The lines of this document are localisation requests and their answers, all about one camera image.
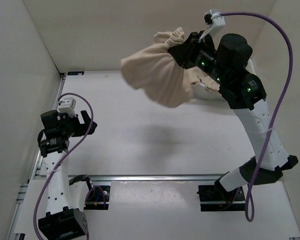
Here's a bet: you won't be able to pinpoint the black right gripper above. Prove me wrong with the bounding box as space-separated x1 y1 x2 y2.
169 30 228 85

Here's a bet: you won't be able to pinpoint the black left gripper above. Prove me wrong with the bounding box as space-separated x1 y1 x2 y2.
59 110 97 138

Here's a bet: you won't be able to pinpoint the beige trousers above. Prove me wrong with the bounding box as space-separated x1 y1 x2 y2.
120 27 222 108

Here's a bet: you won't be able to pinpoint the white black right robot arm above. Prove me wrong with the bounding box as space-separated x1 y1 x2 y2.
168 32 299 200

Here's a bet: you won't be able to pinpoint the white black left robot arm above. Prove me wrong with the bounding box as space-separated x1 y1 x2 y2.
32 107 98 240

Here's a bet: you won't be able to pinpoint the white laundry basket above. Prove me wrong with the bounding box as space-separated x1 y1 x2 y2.
192 58 257 102

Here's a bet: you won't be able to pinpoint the black corner label sticker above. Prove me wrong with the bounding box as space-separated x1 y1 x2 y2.
67 71 85 76

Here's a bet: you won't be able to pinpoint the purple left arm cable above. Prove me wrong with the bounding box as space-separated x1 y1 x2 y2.
32 92 96 240

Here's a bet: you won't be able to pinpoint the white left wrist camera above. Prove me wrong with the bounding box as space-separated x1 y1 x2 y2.
57 97 76 117

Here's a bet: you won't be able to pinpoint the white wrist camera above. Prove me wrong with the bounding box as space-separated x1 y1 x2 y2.
198 9 226 42
57 97 76 117

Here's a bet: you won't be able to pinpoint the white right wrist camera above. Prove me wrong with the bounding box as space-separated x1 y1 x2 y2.
198 9 226 42

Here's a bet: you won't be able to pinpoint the aluminium table edge rail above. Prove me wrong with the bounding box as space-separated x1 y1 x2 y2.
32 174 231 183

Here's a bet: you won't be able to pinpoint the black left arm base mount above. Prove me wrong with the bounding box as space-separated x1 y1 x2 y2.
69 174 111 211

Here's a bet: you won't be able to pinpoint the aluminium left side rail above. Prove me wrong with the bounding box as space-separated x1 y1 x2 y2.
7 72 67 240

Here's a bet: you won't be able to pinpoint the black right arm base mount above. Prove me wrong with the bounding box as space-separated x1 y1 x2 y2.
196 175 246 212

